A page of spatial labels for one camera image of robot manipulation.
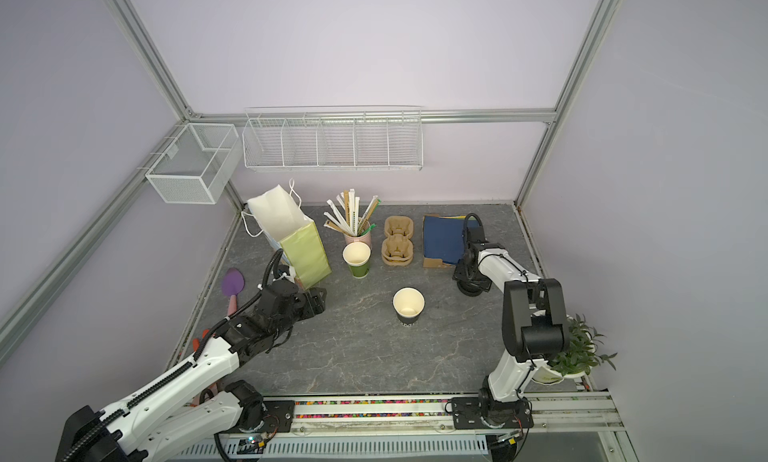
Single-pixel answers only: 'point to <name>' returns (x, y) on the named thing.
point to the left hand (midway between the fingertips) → (315, 298)
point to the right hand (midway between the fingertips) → (472, 280)
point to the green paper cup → (358, 254)
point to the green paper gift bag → (294, 233)
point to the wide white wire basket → (333, 138)
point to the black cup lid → (470, 288)
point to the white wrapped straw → (351, 202)
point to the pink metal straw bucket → (366, 238)
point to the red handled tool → (196, 342)
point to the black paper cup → (408, 302)
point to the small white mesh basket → (196, 165)
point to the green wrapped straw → (373, 225)
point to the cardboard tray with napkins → (443, 239)
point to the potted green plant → (578, 358)
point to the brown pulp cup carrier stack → (397, 247)
